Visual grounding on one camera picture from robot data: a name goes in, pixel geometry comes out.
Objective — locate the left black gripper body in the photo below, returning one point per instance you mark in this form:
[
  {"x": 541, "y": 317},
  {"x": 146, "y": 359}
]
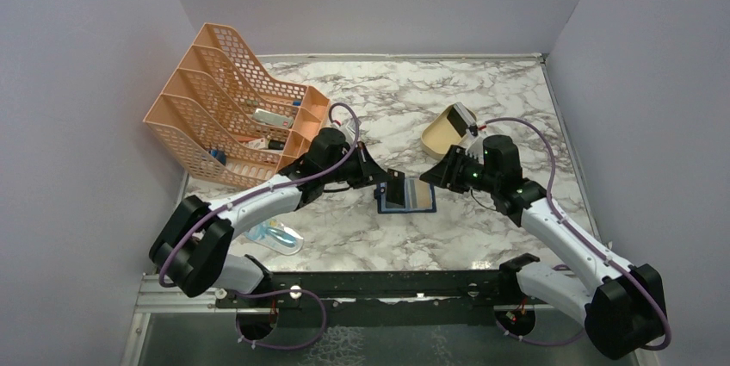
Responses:
[{"x": 351, "y": 171}]

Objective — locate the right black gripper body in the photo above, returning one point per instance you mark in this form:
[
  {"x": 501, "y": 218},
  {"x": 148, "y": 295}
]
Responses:
[{"x": 468, "y": 171}]

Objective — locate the gold credit card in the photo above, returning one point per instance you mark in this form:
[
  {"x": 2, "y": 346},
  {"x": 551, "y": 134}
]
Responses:
[{"x": 422, "y": 196}]

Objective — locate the black credit card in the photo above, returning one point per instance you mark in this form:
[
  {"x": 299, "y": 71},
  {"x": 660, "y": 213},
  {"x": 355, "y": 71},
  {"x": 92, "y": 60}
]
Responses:
[{"x": 394, "y": 197}]

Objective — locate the dark blue card holder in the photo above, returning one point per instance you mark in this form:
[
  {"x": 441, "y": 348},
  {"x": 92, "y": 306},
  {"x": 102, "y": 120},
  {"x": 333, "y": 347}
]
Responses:
[{"x": 379, "y": 192}]

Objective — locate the beige oval tray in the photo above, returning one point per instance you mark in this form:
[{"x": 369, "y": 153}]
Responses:
[{"x": 439, "y": 136}]

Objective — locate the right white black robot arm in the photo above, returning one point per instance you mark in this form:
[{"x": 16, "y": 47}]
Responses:
[{"x": 620, "y": 305}]

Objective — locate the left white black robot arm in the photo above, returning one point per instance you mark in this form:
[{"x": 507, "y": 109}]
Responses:
[{"x": 192, "y": 250}]

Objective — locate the stack of credit cards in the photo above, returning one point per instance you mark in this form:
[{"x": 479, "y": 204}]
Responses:
[{"x": 461, "y": 119}]

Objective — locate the small black item in organizer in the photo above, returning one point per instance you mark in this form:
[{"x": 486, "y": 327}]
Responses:
[{"x": 275, "y": 145}]

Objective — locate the white grey eraser box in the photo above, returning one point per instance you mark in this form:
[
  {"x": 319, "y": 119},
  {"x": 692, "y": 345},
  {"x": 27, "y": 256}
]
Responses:
[{"x": 272, "y": 119}]

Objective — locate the clear blister pack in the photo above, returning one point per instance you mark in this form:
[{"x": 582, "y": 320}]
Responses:
[{"x": 276, "y": 236}]

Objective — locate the blue item in organizer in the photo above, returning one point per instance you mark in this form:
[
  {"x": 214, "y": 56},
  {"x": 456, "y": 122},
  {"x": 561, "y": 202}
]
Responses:
[{"x": 218, "y": 155}]

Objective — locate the orange plastic file organizer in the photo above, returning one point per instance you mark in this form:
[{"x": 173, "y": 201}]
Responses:
[{"x": 207, "y": 104}]

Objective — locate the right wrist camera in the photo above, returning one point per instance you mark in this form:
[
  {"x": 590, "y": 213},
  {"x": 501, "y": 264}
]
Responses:
[{"x": 472, "y": 142}]

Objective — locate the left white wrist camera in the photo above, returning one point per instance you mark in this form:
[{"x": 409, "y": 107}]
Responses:
[{"x": 336, "y": 124}]

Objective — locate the black mounting rail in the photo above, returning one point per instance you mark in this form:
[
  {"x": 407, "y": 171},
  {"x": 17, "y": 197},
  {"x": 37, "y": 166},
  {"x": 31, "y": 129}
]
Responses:
[{"x": 306, "y": 299}]

